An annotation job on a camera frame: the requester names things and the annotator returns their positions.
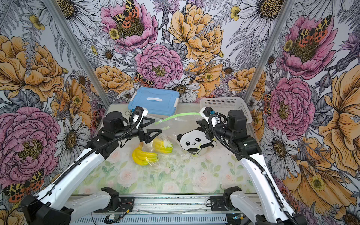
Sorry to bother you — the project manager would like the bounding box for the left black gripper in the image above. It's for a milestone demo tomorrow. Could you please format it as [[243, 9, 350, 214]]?
[[114, 117, 162, 144]]

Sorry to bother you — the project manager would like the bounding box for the clear zip-top bag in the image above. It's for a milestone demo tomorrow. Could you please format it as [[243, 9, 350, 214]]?
[[132, 114, 174, 167]]

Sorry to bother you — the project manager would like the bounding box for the panda print zip-top bag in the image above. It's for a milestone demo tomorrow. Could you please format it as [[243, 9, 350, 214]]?
[[161, 112, 215, 152]]

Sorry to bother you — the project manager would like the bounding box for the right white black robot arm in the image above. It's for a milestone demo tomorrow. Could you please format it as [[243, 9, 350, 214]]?
[[200, 107, 307, 225]]

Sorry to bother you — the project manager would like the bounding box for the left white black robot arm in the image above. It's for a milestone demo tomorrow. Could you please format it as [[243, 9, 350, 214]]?
[[21, 107, 162, 225]]

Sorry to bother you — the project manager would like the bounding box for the yellow banana bunch small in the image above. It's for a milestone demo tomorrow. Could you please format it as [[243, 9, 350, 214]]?
[[152, 138, 173, 154]]

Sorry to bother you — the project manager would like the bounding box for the white plastic basket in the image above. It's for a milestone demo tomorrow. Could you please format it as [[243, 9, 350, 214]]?
[[200, 97, 253, 124]]

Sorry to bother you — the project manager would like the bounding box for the blue lid storage box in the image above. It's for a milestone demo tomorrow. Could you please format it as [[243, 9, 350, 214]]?
[[127, 87, 180, 116]]

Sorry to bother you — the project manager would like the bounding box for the small green circuit board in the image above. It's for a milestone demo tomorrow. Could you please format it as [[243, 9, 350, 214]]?
[[104, 215, 121, 225]]

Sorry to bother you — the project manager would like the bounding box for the left black corrugated cable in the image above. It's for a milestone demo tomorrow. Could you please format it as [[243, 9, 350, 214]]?
[[28, 108, 144, 203]]

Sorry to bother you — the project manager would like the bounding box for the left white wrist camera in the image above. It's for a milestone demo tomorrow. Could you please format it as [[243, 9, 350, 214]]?
[[134, 106, 148, 124]]

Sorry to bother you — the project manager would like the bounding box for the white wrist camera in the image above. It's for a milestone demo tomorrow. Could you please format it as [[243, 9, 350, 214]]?
[[134, 106, 148, 124], [199, 107, 221, 127]]

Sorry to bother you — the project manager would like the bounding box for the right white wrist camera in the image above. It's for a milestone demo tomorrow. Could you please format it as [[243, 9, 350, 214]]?
[[199, 107, 221, 127]]

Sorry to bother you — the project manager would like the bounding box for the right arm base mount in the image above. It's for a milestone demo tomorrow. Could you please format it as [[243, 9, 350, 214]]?
[[210, 196, 234, 212]]

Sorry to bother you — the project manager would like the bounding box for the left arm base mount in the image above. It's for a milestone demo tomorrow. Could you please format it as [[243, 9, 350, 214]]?
[[95, 196, 135, 213]]

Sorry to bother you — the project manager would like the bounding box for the aluminium front rail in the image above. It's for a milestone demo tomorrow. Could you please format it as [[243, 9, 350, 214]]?
[[47, 193, 296, 225]]

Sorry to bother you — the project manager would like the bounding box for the right aluminium corner post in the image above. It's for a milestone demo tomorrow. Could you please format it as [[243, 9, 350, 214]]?
[[243, 0, 295, 103]]

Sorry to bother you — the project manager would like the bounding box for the aluminium corner post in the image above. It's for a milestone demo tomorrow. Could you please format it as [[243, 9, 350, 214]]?
[[243, 0, 295, 103], [44, 1, 111, 108]]

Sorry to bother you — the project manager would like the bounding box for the left aluminium corner post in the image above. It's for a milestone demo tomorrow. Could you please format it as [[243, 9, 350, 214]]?
[[44, 1, 111, 108]]

